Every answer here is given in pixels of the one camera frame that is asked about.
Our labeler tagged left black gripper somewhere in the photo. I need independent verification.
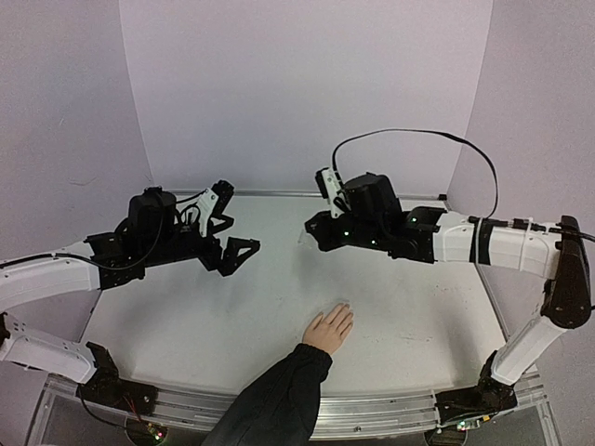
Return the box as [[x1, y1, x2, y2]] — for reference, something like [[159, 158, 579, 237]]
[[143, 216, 262, 276]]

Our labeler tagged clear nail polish bottle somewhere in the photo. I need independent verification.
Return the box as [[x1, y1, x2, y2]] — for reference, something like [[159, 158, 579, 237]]
[[297, 230, 318, 249]]

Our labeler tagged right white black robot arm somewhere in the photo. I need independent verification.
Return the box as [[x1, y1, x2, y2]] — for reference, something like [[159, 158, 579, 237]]
[[305, 168, 592, 430]]

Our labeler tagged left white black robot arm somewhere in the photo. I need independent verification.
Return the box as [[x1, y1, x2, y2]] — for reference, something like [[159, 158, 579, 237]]
[[1, 180, 260, 415]]

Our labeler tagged black sleeved forearm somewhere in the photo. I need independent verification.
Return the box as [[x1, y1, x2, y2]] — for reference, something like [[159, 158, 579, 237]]
[[203, 344, 332, 446]]

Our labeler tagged person's bare hand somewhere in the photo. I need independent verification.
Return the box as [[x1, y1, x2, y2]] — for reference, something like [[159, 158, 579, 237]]
[[302, 303, 354, 356]]

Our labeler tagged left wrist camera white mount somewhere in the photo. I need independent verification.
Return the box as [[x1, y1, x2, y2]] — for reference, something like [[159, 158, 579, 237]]
[[197, 179, 234, 238]]

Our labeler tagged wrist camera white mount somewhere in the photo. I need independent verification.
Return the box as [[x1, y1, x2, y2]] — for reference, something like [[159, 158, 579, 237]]
[[315, 167, 350, 218], [197, 179, 234, 238]]

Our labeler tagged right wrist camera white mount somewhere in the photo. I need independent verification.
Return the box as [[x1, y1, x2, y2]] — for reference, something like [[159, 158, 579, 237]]
[[315, 167, 350, 218]]

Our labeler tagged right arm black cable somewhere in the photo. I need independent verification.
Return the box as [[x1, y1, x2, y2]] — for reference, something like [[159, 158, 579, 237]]
[[330, 130, 499, 219]]

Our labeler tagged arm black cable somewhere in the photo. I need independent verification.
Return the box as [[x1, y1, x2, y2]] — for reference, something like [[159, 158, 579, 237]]
[[0, 250, 164, 275], [330, 130, 499, 219]]

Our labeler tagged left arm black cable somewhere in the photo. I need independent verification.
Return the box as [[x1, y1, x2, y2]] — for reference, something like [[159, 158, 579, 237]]
[[0, 250, 164, 275]]

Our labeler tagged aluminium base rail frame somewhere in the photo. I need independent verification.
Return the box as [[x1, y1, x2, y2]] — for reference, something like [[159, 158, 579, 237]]
[[28, 346, 560, 445]]

